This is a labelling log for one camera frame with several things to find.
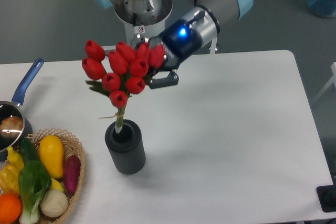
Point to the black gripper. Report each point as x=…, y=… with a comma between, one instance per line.
x=180, y=40

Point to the red tulip bouquet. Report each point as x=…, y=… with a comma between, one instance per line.
x=121, y=73

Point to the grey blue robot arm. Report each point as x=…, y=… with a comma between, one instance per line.
x=211, y=16

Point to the dark grey ribbed vase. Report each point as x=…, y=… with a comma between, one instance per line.
x=126, y=148

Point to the woven wicker basket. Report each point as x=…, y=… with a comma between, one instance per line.
x=72, y=146

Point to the purple eggplant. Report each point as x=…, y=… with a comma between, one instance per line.
x=71, y=173

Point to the yellow squash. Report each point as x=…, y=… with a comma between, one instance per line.
x=51, y=153

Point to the green bok choy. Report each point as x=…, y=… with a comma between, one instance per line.
x=33, y=181

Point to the beige garlic bulb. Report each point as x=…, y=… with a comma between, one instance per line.
x=54, y=203

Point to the yellow bell pepper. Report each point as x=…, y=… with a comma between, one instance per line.
x=9, y=179

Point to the orange fruit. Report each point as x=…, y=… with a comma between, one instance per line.
x=11, y=207

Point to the black device at edge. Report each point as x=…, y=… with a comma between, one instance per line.
x=326, y=195

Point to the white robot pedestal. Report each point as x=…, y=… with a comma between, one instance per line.
x=142, y=19

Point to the blue handled saucepan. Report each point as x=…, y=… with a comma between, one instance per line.
x=14, y=125

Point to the white furniture frame right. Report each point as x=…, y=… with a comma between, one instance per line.
x=327, y=87

